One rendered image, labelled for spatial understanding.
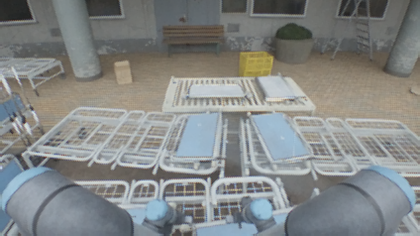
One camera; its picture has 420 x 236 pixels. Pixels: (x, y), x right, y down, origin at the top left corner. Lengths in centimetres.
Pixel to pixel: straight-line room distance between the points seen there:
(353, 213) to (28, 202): 59
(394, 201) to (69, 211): 60
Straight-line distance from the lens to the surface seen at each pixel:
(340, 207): 47
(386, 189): 53
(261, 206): 100
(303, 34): 622
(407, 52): 677
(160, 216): 99
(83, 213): 47
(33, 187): 53
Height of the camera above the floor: 189
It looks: 30 degrees down
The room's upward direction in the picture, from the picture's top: straight up
